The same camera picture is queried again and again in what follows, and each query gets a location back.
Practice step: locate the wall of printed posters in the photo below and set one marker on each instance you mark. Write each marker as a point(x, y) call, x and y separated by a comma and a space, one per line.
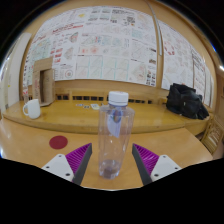
point(110, 50)

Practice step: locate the clear plastic bottle white cap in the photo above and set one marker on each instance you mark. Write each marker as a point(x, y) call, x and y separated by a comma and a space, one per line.
point(116, 146)

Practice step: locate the wooden chair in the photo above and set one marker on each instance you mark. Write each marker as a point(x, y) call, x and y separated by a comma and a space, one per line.
point(213, 135)

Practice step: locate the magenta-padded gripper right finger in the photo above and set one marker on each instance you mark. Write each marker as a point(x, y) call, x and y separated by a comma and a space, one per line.
point(165, 166)

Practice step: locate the open brown cardboard box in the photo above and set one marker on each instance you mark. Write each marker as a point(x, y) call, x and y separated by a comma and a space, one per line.
point(48, 85)

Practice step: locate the black bag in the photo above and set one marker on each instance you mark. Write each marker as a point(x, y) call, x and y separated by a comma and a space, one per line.
point(185, 100)

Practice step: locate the small dark printed card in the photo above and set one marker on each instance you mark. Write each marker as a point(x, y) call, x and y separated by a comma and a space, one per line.
point(86, 107)

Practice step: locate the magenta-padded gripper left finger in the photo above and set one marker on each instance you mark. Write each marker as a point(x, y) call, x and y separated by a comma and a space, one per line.
point(56, 165)

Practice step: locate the flat round red coaster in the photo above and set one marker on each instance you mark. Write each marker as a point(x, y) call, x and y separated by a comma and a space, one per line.
point(58, 142)

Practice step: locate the small blue card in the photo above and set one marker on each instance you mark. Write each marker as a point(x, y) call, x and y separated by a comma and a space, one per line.
point(79, 105)

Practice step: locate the wooden slatted back rail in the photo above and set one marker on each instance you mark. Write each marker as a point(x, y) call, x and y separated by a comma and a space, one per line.
point(66, 93)

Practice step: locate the small white card pack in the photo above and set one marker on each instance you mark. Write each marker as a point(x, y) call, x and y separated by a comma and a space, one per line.
point(95, 106)

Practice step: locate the white ceramic mug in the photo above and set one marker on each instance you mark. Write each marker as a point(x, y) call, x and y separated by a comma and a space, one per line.
point(33, 108)

